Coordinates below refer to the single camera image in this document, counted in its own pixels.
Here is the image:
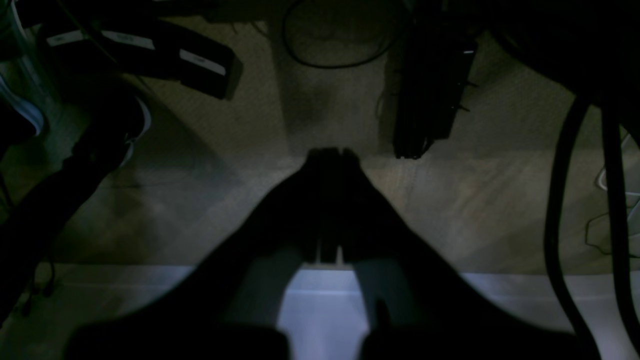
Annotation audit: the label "thick black hanging cable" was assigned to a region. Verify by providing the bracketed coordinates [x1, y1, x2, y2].
[544, 95, 640, 358]

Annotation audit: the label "black power strip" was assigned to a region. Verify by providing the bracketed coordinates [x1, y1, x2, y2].
[392, 28, 478, 160]

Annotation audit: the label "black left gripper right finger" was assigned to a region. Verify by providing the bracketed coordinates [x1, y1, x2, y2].
[342, 149, 591, 360]

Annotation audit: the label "black box white labels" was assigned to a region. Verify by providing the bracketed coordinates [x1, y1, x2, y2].
[38, 17, 243, 100]

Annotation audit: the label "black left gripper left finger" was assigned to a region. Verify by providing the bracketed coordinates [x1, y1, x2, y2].
[70, 148, 341, 360]

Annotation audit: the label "black looped floor cable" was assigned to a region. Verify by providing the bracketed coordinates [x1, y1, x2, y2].
[281, 0, 401, 70]

